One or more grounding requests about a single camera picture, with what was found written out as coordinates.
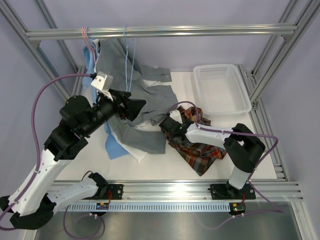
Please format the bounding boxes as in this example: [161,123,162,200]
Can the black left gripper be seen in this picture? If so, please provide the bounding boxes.
[82,89,146,137]

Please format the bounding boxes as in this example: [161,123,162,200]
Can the plaid shirt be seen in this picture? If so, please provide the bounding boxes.
[168,106,227,177]

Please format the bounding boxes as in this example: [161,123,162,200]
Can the light blue hanger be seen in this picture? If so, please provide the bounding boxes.
[123,25,137,92]

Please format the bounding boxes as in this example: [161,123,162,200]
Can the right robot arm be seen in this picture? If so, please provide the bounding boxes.
[159,116,266,201]

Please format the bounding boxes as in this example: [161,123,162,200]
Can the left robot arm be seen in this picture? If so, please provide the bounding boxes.
[0,90,147,230]

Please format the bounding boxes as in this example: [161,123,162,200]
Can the grey shirt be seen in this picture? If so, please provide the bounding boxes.
[96,38,178,154]

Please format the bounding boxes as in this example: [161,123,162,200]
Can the light blue shirt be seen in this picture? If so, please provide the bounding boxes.
[82,46,129,160]

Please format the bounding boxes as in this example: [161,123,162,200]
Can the pink hanger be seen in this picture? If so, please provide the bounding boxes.
[84,26,97,65]
[81,26,92,52]

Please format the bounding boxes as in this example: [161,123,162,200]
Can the white plastic basket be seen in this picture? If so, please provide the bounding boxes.
[193,64,252,116]

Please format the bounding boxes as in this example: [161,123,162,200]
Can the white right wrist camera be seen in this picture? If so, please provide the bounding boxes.
[166,109,183,124]

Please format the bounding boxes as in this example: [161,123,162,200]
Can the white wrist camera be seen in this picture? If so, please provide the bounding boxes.
[90,71,113,101]
[166,109,183,124]

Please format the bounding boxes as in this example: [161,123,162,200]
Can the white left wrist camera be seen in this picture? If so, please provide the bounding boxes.
[90,71,113,101]

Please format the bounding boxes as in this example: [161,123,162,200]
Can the aluminium frame right posts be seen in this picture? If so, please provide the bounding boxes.
[244,0,320,182]

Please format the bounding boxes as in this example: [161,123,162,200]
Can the aluminium frame posts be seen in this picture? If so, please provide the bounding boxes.
[0,0,86,100]
[244,0,320,182]

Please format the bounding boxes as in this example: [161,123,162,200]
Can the aluminium hanging rail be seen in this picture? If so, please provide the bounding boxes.
[25,23,298,41]

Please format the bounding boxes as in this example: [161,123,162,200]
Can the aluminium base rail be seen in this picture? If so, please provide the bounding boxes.
[47,179,303,202]

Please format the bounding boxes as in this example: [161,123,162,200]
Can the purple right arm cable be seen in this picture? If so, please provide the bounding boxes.
[166,100,280,183]

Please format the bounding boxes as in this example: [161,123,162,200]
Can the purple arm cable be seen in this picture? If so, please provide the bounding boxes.
[0,73,95,231]
[166,100,280,183]

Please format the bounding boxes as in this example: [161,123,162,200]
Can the purple floor cable left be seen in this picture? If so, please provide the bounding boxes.
[62,202,104,238]

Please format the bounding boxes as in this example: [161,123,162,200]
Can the purple floor cable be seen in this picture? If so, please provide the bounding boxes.
[62,202,104,238]
[194,182,286,230]

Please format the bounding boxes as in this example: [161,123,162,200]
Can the aluminium frame left posts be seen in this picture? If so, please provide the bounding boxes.
[0,0,86,100]

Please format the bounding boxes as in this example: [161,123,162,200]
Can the white slotted cable duct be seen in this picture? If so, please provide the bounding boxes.
[68,201,231,213]

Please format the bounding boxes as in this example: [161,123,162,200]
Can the purple floor cable right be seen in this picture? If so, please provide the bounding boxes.
[194,182,286,230]

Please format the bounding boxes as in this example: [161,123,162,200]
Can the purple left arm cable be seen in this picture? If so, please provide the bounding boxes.
[0,73,95,231]

